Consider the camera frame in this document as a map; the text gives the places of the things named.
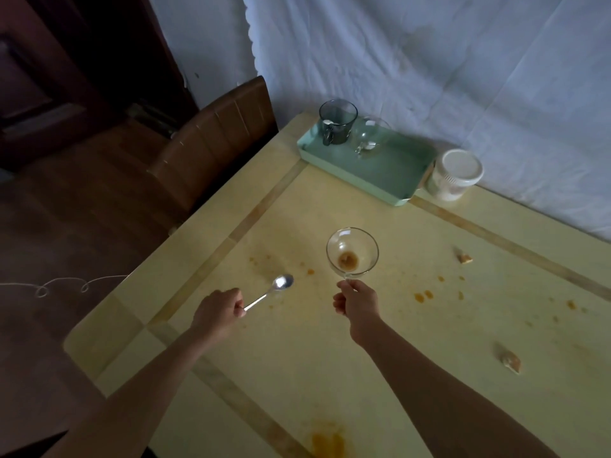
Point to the brown wooden chair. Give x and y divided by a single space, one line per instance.
215 143

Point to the brown panelled wooden door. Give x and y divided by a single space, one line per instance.
47 90

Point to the yellow dining table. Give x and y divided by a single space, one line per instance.
286 367

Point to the person's left hand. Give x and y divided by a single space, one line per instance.
217 314

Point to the mint green tray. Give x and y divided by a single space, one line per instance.
391 171

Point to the metal spoon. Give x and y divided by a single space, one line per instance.
284 281

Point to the person's right hand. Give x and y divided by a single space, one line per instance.
360 310

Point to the person's right forearm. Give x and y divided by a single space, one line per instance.
453 405

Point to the person's left forearm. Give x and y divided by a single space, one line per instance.
133 400

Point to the small bread piece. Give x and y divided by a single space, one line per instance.
465 258
511 362

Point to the dark glass mug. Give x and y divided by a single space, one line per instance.
339 123

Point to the white wall cloth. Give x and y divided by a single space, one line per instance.
453 81

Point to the dark wooden door frame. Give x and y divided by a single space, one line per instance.
167 57

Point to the clear glass cup brown residue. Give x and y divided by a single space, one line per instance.
351 255

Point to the white lidded jar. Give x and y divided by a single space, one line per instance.
453 174

